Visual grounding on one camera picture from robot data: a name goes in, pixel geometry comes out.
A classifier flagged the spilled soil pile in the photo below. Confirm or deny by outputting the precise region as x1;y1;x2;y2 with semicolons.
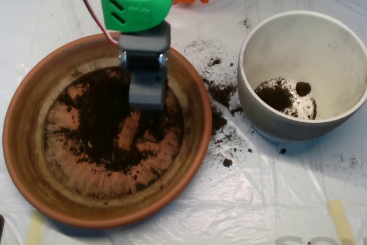
202;77;244;137

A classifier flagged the white ceramic pot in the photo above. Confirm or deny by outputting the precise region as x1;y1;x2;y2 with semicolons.
237;10;367;145

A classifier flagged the clear plastic cover sheet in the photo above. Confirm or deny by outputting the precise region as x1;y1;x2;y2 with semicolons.
0;0;367;245

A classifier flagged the terracotta clay saucer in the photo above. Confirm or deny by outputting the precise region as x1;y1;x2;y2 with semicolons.
2;32;213;230

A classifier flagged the dark soil heap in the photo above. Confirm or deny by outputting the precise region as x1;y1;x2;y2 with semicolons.
54;67;184;177

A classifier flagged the long beige masking tape strip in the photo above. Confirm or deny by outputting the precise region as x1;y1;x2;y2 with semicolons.
26;212;45;245
327;199;357;245

